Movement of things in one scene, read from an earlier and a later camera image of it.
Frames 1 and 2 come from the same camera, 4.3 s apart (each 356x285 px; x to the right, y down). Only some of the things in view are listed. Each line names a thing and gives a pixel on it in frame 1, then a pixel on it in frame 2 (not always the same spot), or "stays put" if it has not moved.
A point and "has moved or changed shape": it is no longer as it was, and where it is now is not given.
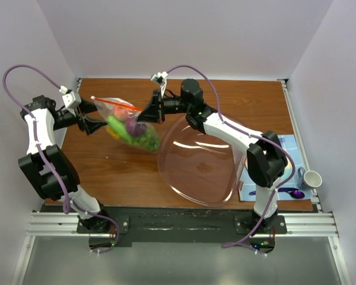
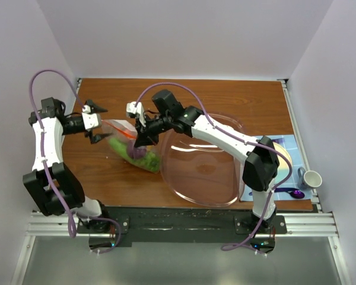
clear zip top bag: (121, 119) has moved or changed shape
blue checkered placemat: (291, 186) stays put
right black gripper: (152, 113) → (143, 139)
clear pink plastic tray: (200, 168) stays put
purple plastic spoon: (295, 193) stays put
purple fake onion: (136, 129) → (136, 152)
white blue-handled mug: (308, 179) stays put
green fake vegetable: (150, 140) → (151, 161)
